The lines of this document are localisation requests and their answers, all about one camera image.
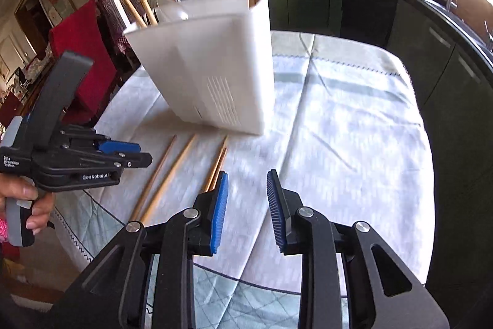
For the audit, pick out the green sink base cabinet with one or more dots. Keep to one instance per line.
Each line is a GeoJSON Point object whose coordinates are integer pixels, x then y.
{"type": "Point", "coordinates": [443, 74]}

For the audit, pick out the person's left forearm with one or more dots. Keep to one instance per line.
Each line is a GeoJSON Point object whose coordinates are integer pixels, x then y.
{"type": "Point", "coordinates": [3, 230]}

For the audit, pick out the clear plastic spoon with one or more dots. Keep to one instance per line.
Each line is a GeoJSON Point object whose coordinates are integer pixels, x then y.
{"type": "Point", "coordinates": [171, 11]}

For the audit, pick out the red chair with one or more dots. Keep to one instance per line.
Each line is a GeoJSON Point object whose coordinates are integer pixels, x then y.
{"type": "Point", "coordinates": [88, 43]}

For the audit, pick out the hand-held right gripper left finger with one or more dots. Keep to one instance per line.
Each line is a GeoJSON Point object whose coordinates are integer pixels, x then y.
{"type": "Point", "coordinates": [218, 213]}

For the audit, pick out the person's left hand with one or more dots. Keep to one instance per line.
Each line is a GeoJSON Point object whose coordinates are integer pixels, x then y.
{"type": "Point", "coordinates": [15, 194]}

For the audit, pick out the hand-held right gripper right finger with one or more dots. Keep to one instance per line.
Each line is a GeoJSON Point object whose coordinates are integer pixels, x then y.
{"type": "Point", "coordinates": [275, 213]}

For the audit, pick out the checked apron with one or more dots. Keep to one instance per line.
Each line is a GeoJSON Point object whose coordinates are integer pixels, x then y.
{"type": "Point", "coordinates": [104, 5]}

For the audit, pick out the cluttered dining table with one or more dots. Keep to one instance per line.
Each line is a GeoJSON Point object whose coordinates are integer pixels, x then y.
{"type": "Point", "coordinates": [34, 67]}

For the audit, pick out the pale checked tablecloth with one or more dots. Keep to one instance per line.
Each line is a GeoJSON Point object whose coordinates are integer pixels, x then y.
{"type": "Point", "coordinates": [339, 121]}

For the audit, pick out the black countertop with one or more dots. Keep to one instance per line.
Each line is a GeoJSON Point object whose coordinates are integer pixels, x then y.
{"type": "Point", "coordinates": [431, 1]}

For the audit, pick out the wooden cutting board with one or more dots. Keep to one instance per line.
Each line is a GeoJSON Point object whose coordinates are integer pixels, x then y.
{"type": "Point", "coordinates": [473, 1]}

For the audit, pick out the white plastic utensil holder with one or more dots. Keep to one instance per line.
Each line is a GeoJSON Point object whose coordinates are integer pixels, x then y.
{"type": "Point", "coordinates": [215, 55]}

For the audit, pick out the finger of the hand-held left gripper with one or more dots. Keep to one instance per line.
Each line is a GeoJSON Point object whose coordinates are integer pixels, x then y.
{"type": "Point", "coordinates": [131, 160]}
{"type": "Point", "coordinates": [115, 147]}

